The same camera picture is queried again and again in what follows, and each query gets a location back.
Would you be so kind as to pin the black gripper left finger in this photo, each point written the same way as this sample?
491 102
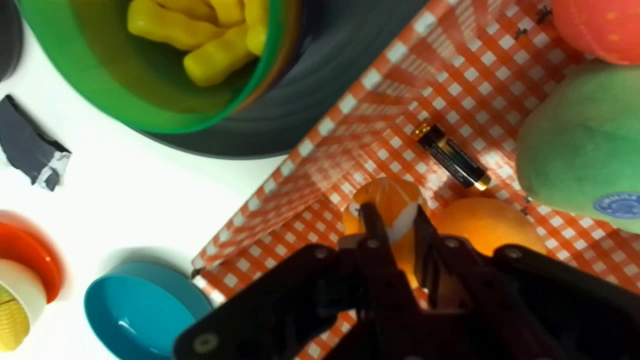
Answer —
279 315

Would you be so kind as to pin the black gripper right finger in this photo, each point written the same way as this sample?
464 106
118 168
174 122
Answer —
518 305

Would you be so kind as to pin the orange and white plushy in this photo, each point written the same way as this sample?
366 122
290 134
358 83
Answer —
396 202

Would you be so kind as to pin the green stacked cup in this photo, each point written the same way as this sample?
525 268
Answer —
142 85

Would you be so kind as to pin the green plush in basket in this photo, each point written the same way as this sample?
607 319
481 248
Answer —
580 148

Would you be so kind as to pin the black battery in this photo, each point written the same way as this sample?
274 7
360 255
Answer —
451 157

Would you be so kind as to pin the red checkered basket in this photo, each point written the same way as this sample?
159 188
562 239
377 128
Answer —
472 196

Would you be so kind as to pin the teal toy pan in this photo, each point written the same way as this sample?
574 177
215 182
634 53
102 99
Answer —
138 309

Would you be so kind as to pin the grey frying pan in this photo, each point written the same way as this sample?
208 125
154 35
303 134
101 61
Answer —
342 38

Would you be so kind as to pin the pink plush in basket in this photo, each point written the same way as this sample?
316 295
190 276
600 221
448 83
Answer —
605 28

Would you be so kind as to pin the yellow banana plush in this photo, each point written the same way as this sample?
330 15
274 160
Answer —
217 37

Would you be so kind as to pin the red small plate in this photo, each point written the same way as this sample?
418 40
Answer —
29 248

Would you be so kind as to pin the black saucepan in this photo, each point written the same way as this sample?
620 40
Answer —
11 37

